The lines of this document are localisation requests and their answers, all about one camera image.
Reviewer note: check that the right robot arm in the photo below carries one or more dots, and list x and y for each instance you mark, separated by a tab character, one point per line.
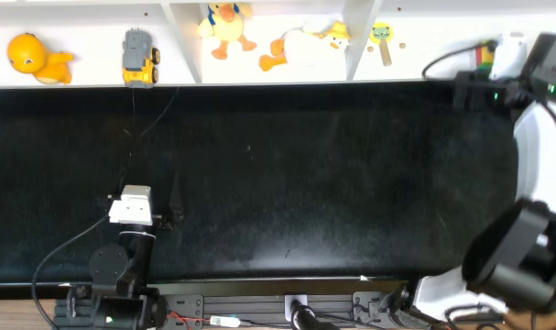
534	151

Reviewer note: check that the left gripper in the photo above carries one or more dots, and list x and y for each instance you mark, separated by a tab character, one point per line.
162	222

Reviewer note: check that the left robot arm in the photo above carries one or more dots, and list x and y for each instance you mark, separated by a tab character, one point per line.
122	266

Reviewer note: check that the many-coloured puzzle cube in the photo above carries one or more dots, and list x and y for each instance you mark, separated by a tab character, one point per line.
484	57

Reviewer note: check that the grey and yellow toy truck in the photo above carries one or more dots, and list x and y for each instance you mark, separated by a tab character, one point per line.
140	59

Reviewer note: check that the yellow rubber duck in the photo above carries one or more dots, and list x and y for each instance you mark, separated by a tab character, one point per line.
30	56

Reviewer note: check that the white shelf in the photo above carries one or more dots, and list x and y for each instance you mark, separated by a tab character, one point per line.
277	69

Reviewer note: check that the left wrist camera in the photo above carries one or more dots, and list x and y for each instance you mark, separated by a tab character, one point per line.
131	206

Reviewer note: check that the mounting rail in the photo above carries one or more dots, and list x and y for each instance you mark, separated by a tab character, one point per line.
259	309

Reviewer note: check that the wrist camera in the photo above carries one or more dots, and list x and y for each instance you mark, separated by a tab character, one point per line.
131	206
509	55

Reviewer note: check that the yellow wooden rattle drum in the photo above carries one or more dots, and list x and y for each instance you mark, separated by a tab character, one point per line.
383	39

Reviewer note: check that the white plush duck yellow hat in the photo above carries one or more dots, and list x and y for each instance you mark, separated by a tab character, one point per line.
305	48

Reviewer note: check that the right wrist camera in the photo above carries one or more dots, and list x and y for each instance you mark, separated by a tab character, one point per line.
509	55

